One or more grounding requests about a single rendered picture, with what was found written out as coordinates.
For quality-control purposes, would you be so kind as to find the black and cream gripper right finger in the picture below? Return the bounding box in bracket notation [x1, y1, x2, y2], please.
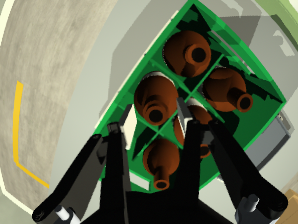
[163, 97, 288, 224]

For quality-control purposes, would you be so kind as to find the green bottle crate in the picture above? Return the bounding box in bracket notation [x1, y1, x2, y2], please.
[93, 0, 287, 193]

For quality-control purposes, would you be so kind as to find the grey rectangular tray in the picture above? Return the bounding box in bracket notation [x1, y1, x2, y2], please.
[245, 115, 291, 171]

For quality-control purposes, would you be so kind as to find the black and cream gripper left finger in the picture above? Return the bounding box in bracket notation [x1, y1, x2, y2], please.
[32, 104, 137, 224]

